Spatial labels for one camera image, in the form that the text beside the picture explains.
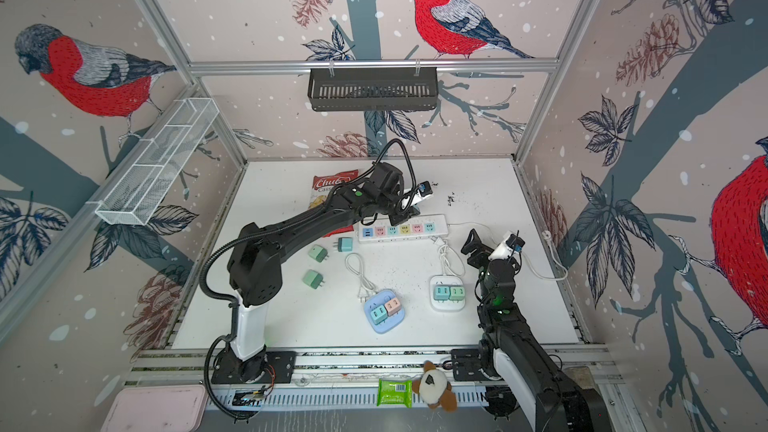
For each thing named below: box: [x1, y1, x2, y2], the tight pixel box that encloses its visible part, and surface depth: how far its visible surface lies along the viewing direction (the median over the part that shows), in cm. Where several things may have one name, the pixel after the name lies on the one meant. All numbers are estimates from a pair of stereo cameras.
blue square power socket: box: [364, 289, 406, 334], surface depth 81 cm
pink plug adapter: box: [384, 297, 401, 317], surface depth 78 cm
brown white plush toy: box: [412, 360, 458, 413], surface depth 70 cm
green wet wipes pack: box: [376, 378, 413, 408], surface depth 71 cm
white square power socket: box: [429, 274, 466, 312], surface depth 83 cm
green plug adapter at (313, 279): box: [302, 269, 325, 290], surface depth 89 cm
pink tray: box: [101, 384, 208, 432], surface depth 67 cm
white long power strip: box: [358, 214, 449, 244], surface depth 97 cm
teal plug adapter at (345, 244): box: [332, 237, 353, 252], surface depth 96 cm
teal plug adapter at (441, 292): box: [433, 284, 451, 303], surface depth 81 cm
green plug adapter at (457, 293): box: [449, 286, 465, 303], surface depth 81 cm
